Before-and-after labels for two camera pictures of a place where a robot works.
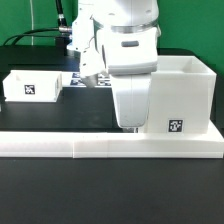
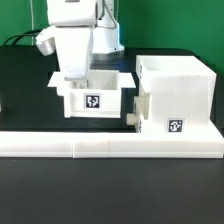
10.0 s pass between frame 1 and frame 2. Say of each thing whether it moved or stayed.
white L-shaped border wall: stayed
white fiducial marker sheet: moved
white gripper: moved
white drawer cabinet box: stayed
